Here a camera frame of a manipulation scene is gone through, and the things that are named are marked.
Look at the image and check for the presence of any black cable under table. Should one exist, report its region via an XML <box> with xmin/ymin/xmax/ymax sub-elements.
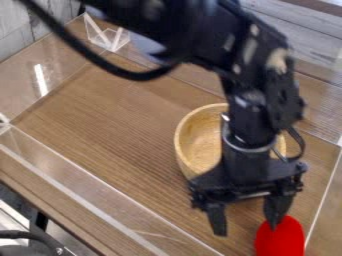
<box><xmin>0</xmin><ymin>229</ymin><xmax>64</xmax><ymax>254</ymax></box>

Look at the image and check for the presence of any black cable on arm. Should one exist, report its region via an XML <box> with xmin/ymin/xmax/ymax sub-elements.
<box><xmin>17</xmin><ymin>0</ymin><xmax>188</xmax><ymax>82</ymax></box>

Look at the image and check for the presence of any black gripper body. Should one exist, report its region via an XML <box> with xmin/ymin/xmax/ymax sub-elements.
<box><xmin>190</xmin><ymin>128</ymin><xmax>307</xmax><ymax>211</ymax></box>

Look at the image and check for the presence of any light wooden bowl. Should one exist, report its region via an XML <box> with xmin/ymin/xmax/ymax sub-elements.
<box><xmin>172</xmin><ymin>102</ymin><xmax>287</xmax><ymax>181</ymax></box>

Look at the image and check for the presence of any red felt strawberry toy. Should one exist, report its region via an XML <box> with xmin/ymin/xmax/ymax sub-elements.
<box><xmin>254</xmin><ymin>215</ymin><xmax>305</xmax><ymax>256</ymax></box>

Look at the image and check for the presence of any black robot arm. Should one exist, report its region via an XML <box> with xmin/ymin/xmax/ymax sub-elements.
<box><xmin>83</xmin><ymin>0</ymin><xmax>307</xmax><ymax>236</ymax></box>

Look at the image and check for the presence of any black table leg bracket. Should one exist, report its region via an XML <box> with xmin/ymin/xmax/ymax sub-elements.
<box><xmin>27</xmin><ymin>209</ymin><xmax>78</xmax><ymax>256</ymax></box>

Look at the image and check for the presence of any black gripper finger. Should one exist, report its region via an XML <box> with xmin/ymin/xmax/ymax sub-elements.
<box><xmin>207</xmin><ymin>203</ymin><xmax>227</xmax><ymax>237</ymax></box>
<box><xmin>263</xmin><ymin>195</ymin><xmax>294</xmax><ymax>230</ymax></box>

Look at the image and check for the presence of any clear acrylic tray enclosure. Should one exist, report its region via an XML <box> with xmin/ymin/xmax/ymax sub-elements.
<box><xmin>0</xmin><ymin>12</ymin><xmax>342</xmax><ymax>256</ymax></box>

